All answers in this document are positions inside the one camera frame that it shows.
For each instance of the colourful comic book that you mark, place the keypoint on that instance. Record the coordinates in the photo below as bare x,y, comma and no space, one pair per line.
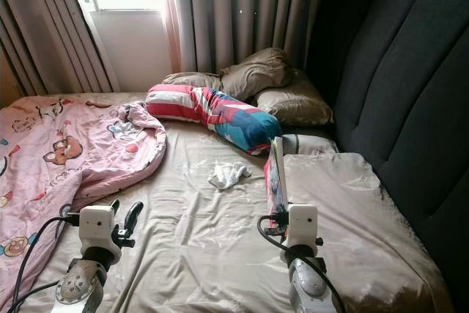
276,181

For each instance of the pink cartoon print blanket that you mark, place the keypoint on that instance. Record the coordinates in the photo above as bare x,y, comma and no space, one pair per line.
73,174

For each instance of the bed with beige sheet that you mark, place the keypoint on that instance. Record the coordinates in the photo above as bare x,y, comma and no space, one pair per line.
212,240

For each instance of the white crumpled cloth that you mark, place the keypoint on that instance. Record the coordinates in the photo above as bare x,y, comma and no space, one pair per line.
229,176

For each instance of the pale small pillow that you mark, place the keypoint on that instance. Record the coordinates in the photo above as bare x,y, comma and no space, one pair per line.
315,143

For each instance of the beige pillow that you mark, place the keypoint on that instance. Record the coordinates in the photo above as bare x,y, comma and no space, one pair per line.
256,71
297,105
190,79

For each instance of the red white teal bolster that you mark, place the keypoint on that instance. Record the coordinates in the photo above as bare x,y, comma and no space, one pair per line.
220,113

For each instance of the grey pleated curtain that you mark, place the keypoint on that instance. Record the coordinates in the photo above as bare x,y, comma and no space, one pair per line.
242,12
44,27

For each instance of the pink sheer curtain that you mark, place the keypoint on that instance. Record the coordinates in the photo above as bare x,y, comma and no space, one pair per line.
171,20

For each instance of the dark grey padded headboard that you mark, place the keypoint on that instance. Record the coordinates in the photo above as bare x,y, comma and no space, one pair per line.
403,71

